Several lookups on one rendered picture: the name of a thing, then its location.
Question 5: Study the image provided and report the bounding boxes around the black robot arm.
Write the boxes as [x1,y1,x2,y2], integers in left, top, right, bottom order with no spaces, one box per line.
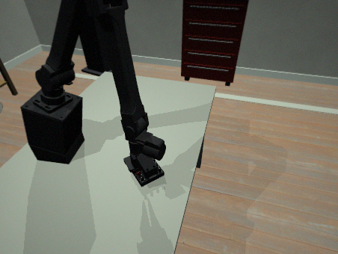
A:
[33,0,166,179]

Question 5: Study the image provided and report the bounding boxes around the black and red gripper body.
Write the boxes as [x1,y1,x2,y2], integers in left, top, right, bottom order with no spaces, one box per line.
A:
[123,152,156,173]

